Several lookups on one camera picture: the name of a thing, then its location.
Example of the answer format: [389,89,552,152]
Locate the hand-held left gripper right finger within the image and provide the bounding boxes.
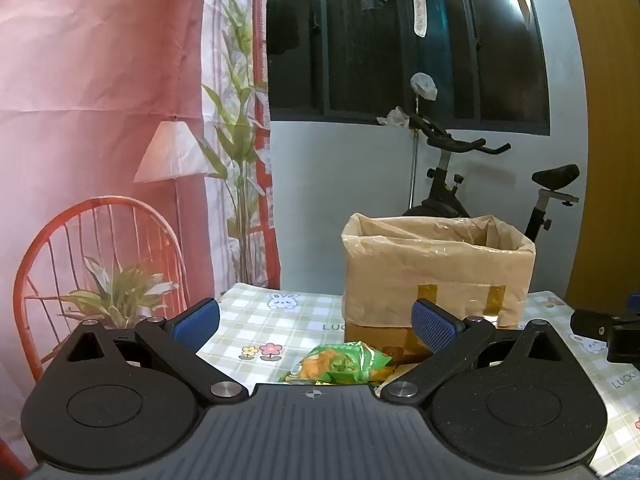
[381,298,568,405]

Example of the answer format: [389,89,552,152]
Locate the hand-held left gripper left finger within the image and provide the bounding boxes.
[64,298,249,406]

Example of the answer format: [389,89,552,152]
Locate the cardboard box with plastic liner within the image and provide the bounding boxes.
[341,212,537,363]

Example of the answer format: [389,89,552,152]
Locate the green orange snack bag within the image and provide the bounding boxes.
[277,341,393,386]

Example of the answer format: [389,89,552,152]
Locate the checked tablecloth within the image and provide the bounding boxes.
[196,282,640,478]

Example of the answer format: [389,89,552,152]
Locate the wooden door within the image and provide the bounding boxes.
[555,0,640,306]

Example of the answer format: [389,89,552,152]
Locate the thin metal pole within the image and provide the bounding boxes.
[409,96,421,208]

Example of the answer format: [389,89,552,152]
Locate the black exercise bike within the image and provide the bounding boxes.
[402,112,581,243]

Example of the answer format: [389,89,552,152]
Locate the crumpled white cloth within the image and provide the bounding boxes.
[376,106,412,128]

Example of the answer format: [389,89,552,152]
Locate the white plastic bag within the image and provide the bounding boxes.
[410,73,439,101]

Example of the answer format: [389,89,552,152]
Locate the dark window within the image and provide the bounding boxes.
[266,0,551,136]

